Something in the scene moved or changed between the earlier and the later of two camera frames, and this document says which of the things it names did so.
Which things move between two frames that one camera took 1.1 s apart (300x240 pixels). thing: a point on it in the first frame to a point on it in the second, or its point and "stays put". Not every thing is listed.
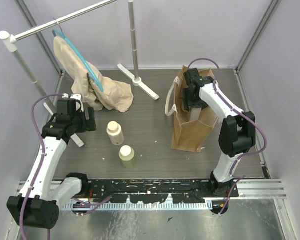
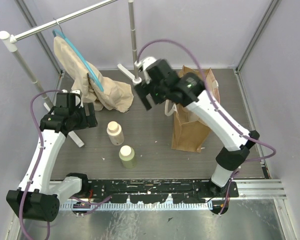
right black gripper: x=188 y=103 to x=143 y=88
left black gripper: x=90 y=119 stays put
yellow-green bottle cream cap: x=127 y=156 stays put
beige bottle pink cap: x=114 y=130 stays put
